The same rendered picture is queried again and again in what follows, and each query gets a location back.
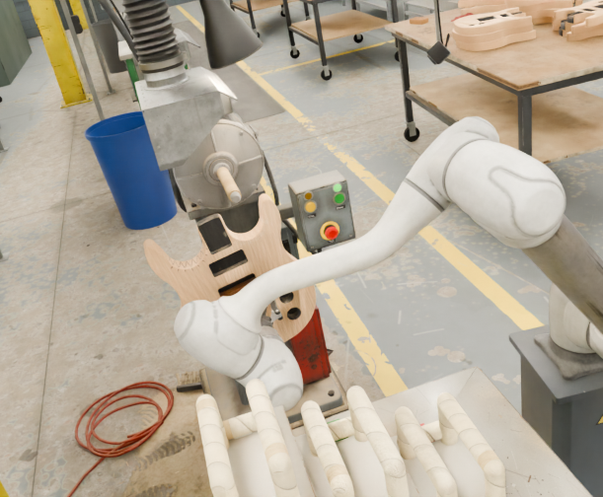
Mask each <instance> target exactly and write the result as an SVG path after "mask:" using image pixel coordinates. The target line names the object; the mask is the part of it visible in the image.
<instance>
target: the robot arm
mask: <svg viewBox="0 0 603 497"><path fill-rule="evenodd" d="M452 203H456V204H457V205H458V206H459V207H460V208H461V209H462V210H463V211H464V212H465V213H467V214H468V215H469V216H470V217H471V218H472V219H473V220H474V221H475V222H476V223H477V224H479V225H480V226H481V227H483V228H484V229H485V230H487V231H488V232H489V233H491V234H492V235H493V236H494V237H496V238H497V239H498V240H500V241H501V242H502V243H503V244H505V245H507V246H509V247H512V248H516V249H521V250H522V251H523V252H524V253H525V254H526V255H527V256H528V257H529V258H530V259H531V260H532V261H533V262H534V263H535V264H536V265H537V267H538V268H539V269H540V270H541V271H542V272H543V273H544V274H545V275H546V276H547V277H548V278H549V279H550V280H551V281H552V285H551V290H550V298H549V324H550V333H545V334H537V335H535V336H534V343H535V344H536V345H538V346H539V347H541V348H542V349H543V351H544V352H545V353H546V354H547V356H548V357H549V358H550V359H551V361H552V362H553V363H554V364H555V366H556V367H557V368H558V369H559V371H560V372H561V376H562V378H563V379H564V380H566V381H573V380H575V379H577V378H579V377H581V376H585V375H589V374H594V373H598V372H602V371H603V259H602V258H601V257H600V255H599V254H598V253H597V252H596V251H595V250H594V248H593V247H592V246H591V245H590V244H589V242H588V241H587V240H586V239H585V238H584V237H583V235H582V234H581V233H580V232H579V231H578V230H577V229H576V228H575V226H574V225H573V224H572V223H571V221H570V220H569V219H568V218H567V217H566V215H565V214H564V213H565V191H564V189H563V186H562V184H561V183H560V181H559V180H558V178H557V177H556V175H555V174H554V173H553V172H552V171H551V170H550V169H549V168H548V167H547V166H545V165H544V164H542V163H541V162H539V161H538V160H536V159H534V158H533V157H531V156H529V155H527V154H525V153H523V152H521V151H519V150H517V149H514V148H512V147H510V146H507V145H504V144H501V143H499V137H498V134H497V132H496V130H495V128H494V127H493V126H492V125H491V124H490V123H489V122H488V121H486V120H484V119H483V118H480V117H478V116H469V117H465V118H463V119H461V120H459V121H458V122H456V123H454V124H453V125H452V126H450V127H449V128H447V129H446V130H445V131H444V132H442V133H441V134H440V135H439V136H438V137H437V138H436V139H435V140H434V141H433V142H432V143H431V145H430V146H429V147H428V148H427V149H426V150H425V151H424V153H423V154H422V155H421V156H420V157H419V158H418V160H417V161H416V162H415V164H414V166H413V167H412V169H411V171H410V172H409V173H408V175H407V176H406V178H405V179H404V181H403V182H402V184H401V185H400V187H399V189H398V191H397V193H396V194H395V196H394V198H393V200H392V201H391V203H390V205H389V206H388V208H387V210H386V211H385V213H384V215H383V216H382V218H381V219H380V221H379V222H378V223H377V225H376V226H375V227H374V228H373V229H372V230H371V231H370V232H368V233H367V234H366V235H364V236H362V237H361V238H359V239H357V240H355V241H353V242H350V243H348V244H345V245H342V246H339V247H336V248H332V249H329V250H326V251H323V252H320V253H317V254H314V255H311V256H308V257H305V258H302V259H299V260H296V261H293V262H290V263H287V264H284V265H282V266H279V267H276V268H275V269H273V270H270V271H268V272H266V273H264V274H262V275H261V276H259V277H258V278H256V279H254V280H253V281H252V282H250V283H249V284H248V285H247V286H245V287H244V288H243V289H242V290H241V291H240V292H238V293H237V294H235V295H233V296H228V297H221V298H220V299H219V300H217V301H214V302H211V303H210V302H208V301H205V300H198V301H191V302H189V303H188V304H185V305H184V306H183V307H182V308H181V309H180V311H179V313H178V315H177V317H176V320H175V325H174V332H175V335H176V337H177V339H178V341H179V343H180V344H181V346H182V347H183V348H184V349H185V350H186V352H187V353H188V354H190V355H191V356H192V357H193V358H195V359H196V360H198V361H199V362H201V363H202V364H204V365H205V366H207V367H209V368H210V369H212V370H214V371H216V372H218V373H220V374H223V375H226V376H229V377H231V378H233V379H234V380H236V381H237V382H239V383H240V384H241V385H243V386H244V387H246V385H247V384H248V382H249V381H250V380H252V379H259V380H261V381H263V382H264V384H265V387H266V390H267V393H268V396H269V399H270V402H271V405H272V407H273V408H275V407H278V406H280V405H283V407H284V410H285V412H286V411H288V410H290V409H291V408H292V407H294V406H295V405H296V404H297V402H298V401H299V400H300V398H301V397H302V395H303V380H302V375H301V371H300V368H299V366H298V363H297V361H296V360H295V358H294V356H293V354H292V353H291V351H290V350H289V349H288V348H287V347H286V346H285V344H284V342H283V340H282V338H281V337H280V336H279V334H278V333H277V330H276V329H274V328H273V322H274V321H275V320H282V319H283V316H282V314H281V312H280V310H279V309H278V308H277V304H276V301H275V299H277V298H278V297H280V296H282V295H285V294H287V293H290V292H293V291H296V290H299V289H302V288H306V287H309V286H312V285H316V284H319V283H322V282H326V281H329V280H332V279H336V278H339V277H342V276H345V275H348V274H351V273H354V272H358V271H361V270H363V269H366V268H368V267H371V266H373V265H375V264H377V263H379V262H381V261H382V260H384V259H386V258H387V257H389V256H390V255H391V254H393V253H394V252H395V251H397V250H398V249H399V248H401V247H402V246H403V245H404V244H405V243H406V242H408V241H409V240H410V239H411V238H412V237H413V236H415V235H416V234H417V233H418V232H419V231H420V230H422V229H423V228H424V227H425V226H426V225H428V224H429V223H430V222H431V221H433V220H434V219H435V218H436V217H438V216H439V215H440V214H441V213H442V212H443V211H444V210H445V209H446V208H447V207H448V206H449V205H450V204H452ZM269 304H270V307H271V309H272V311H271V317H268V316H267V315H266V309H267V306H268V305H269Z"/></svg>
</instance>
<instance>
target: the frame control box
mask: <svg viewBox="0 0 603 497"><path fill-rule="evenodd" d="M337 182H339V183H340V184H341V186H342V189H341V191H340V192H334V191H333V185H334V184H335V183H337ZM288 189H289V194H290V199H291V204H292V208H293V213H294V218H295V223H296V228H297V230H296V229H295V228H294V227H293V225H292V224H291V223H290V222H289V221H288V220H287V219H286V220H282V222H283V223H284V224H285V225H286V226H287V227H288V229H289V230H290V231H291V232H292V233H293V234H294V235H295V236H296V238H297V239H298V240H299V241H300V242H301V244H302V245H303V247H304V248H305V250H306V251H307V252H310V253H311V254H312V255H314V254H317V253H320V252H323V251H322V248H325V247H329V246H332V245H335V244H339V243H342V242H345V241H348V240H352V239H355V231H354V224H353V218H352V211H351V205H350V199H349V192H348V186H347V180H346V179H345V178H344V177H343V176H342V175H341V174H340V173H339V172H338V171H337V170H334V171H331V172H327V173H323V174H320V175H316V176H313V177H307V178H303V179H300V180H296V181H294V182H290V183H289V184H288ZM306 191H312V193H313V198H312V199H311V200H305V199H304V197H303V195H304V193H305V192H306ZM337 194H342V195H343V196H344V201H343V202H342V203H336V202H335V197H336V195H337ZM309 202H314V203H315V205H316V208H315V210H314V211H312V212H308V211H307V210H306V205H307V203H309ZM329 227H336V228H337V229H338V231H339V234H338V236H337V237H336V238H335V239H333V240H329V239H328V238H327V237H326V235H325V231H326V230H327V229H328V228H329ZM316 250H317V251H316Z"/></svg>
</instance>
